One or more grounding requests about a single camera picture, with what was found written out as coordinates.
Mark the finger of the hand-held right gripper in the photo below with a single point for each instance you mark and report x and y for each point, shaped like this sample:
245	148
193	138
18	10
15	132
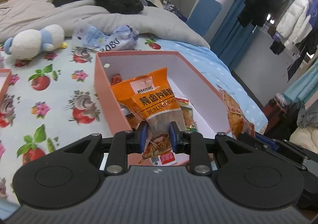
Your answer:
246	138
265	142

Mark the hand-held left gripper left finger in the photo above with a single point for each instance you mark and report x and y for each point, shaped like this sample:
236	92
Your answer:
143	137

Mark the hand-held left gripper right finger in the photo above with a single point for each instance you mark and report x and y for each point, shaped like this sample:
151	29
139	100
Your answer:
174	137

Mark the brown clear snack packet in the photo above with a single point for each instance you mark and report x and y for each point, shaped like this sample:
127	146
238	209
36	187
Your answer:
133	120

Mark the green edged brown snack packet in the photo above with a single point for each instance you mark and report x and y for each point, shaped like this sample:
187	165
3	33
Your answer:
188	114

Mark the orange clear snack packet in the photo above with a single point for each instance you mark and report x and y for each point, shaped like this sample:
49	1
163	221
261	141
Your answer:
233	112

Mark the orange seasoning packet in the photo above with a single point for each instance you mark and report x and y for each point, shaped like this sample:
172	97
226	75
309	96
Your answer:
151	104

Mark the red foil snack packet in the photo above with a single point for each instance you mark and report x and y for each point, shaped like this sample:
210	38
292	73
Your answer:
116	80

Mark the deep pink box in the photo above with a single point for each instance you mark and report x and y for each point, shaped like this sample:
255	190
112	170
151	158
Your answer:
104	84

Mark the red bag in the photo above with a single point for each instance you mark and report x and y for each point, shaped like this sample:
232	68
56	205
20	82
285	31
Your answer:
274	112

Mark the cream bag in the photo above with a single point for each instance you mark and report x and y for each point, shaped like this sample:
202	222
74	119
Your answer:
304	142

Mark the grey garment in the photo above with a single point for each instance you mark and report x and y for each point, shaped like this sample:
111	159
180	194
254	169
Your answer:
308	117

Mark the teal cloth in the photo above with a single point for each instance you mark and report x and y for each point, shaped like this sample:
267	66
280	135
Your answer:
301	84

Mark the floral tablecloth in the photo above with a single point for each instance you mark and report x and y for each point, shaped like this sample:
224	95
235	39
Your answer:
57	84

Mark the blue curtain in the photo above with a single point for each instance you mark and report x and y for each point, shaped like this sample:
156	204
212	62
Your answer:
228	32

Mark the crumpled blue white plastic bag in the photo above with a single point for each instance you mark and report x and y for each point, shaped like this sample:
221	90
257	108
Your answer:
99	37

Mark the white puffer jacket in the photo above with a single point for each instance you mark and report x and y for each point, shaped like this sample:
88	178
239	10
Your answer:
295	20

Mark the blue chair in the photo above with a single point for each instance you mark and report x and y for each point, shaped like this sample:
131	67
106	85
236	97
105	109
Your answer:
205	15

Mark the cluttered bedside table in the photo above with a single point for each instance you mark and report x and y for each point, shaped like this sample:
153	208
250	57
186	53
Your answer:
171	9

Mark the grey duvet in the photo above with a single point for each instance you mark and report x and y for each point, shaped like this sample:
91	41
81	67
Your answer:
74	15

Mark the shallow pink box lid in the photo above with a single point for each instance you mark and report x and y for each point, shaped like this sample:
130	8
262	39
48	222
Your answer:
4	84

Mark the white blue plush toy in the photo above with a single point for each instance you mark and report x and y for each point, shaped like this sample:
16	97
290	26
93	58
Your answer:
27	42

